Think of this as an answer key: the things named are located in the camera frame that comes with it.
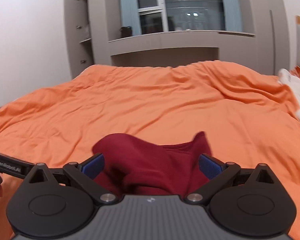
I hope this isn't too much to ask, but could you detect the dark red shirt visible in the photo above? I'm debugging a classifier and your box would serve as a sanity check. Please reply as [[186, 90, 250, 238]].
[[93, 132, 211, 197]]

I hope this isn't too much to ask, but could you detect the orange bed cover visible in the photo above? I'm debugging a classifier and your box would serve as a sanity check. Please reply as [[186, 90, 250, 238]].
[[0, 61, 300, 239]]

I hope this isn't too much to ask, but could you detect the small dark potted plant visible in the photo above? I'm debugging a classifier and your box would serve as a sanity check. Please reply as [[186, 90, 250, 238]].
[[120, 26, 133, 38]]

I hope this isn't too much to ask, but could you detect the window with blue curtains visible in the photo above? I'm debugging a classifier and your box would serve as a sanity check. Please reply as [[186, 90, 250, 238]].
[[120, 0, 243, 36]]

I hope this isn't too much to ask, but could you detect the grey wall cabinet unit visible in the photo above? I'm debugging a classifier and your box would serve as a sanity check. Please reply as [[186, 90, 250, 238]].
[[64, 0, 290, 77]]

